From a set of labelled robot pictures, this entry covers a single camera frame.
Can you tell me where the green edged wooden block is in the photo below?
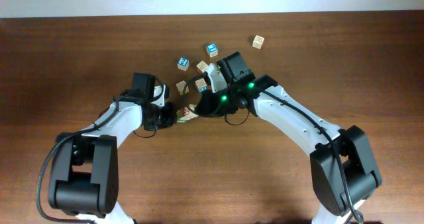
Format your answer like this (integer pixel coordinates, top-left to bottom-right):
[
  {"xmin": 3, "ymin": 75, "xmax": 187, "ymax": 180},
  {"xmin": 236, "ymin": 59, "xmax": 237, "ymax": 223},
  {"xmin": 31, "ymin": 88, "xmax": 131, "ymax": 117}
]
[{"xmin": 176, "ymin": 108, "xmax": 186, "ymax": 123}]

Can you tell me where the yellow top wooden block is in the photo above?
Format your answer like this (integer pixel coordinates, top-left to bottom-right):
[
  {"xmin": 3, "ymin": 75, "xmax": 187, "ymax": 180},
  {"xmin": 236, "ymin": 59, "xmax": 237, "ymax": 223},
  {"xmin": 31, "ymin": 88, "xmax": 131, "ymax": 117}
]
[{"xmin": 182, "ymin": 104, "xmax": 198, "ymax": 121}]

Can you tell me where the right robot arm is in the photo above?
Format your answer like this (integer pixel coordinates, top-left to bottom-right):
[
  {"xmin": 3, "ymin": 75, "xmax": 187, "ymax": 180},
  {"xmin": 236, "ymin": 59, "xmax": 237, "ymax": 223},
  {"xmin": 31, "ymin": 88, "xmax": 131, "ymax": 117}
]
[{"xmin": 195, "ymin": 52, "xmax": 382, "ymax": 223}]

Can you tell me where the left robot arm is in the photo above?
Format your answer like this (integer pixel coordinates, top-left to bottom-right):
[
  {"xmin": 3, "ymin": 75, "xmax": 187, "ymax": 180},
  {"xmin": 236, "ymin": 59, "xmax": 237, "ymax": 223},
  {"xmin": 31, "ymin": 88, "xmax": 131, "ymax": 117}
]
[{"xmin": 39, "ymin": 73, "xmax": 176, "ymax": 223}]

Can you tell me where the yellow edged wooden block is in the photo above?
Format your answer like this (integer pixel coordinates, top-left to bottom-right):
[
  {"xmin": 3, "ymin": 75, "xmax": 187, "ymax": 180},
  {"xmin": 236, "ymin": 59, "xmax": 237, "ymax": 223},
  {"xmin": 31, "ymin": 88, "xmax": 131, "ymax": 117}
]
[{"xmin": 176, "ymin": 80, "xmax": 189, "ymax": 95}]

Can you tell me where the blue edged wooden block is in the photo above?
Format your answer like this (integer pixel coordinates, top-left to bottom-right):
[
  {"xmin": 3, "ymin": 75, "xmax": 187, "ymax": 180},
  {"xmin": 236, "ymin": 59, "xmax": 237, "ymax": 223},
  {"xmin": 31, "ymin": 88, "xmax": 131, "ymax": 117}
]
[{"xmin": 195, "ymin": 78, "xmax": 208, "ymax": 93}]

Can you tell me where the red edged wooden block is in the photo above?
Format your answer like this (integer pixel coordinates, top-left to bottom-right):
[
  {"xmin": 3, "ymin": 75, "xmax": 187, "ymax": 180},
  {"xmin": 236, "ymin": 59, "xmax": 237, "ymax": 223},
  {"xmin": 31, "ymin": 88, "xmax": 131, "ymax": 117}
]
[{"xmin": 196, "ymin": 60, "xmax": 209, "ymax": 74}]

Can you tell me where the blue top wooden block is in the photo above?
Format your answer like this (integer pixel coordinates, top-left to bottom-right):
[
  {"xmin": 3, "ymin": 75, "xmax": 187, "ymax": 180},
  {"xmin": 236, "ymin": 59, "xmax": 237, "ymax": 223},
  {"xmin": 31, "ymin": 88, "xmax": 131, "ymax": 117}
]
[{"xmin": 206, "ymin": 43, "xmax": 219, "ymax": 58}]

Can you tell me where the plain wooden block far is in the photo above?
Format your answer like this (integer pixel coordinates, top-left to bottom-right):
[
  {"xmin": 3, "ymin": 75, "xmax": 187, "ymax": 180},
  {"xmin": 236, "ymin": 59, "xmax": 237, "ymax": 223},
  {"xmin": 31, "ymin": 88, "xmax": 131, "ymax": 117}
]
[{"xmin": 252, "ymin": 35, "xmax": 264, "ymax": 49}]

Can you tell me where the blue number two block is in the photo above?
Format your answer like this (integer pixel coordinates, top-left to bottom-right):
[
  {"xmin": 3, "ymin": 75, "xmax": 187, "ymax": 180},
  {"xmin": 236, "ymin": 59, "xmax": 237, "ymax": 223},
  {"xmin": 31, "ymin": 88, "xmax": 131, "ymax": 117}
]
[{"xmin": 177, "ymin": 57, "xmax": 189, "ymax": 71}]

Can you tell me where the left black cable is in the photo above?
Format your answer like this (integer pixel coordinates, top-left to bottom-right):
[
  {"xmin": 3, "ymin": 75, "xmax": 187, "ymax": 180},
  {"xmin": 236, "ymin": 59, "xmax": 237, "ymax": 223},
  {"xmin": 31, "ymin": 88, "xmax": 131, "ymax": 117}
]
[{"xmin": 35, "ymin": 76, "xmax": 166, "ymax": 224}]

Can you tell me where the black cable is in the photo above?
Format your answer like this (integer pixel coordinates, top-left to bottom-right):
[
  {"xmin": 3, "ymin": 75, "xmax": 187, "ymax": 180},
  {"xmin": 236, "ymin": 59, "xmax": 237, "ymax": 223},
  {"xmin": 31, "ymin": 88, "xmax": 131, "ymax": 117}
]
[
  {"xmin": 182, "ymin": 73, "xmax": 364, "ymax": 224},
  {"xmin": 35, "ymin": 76, "xmax": 166, "ymax": 224}
]

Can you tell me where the right black cable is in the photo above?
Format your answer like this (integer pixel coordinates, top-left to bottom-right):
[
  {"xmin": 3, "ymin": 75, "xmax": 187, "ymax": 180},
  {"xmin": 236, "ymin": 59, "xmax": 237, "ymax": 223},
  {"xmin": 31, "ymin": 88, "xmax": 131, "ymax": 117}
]
[{"xmin": 182, "ymin": 73, "xmax": 364, "ymax": 224}]

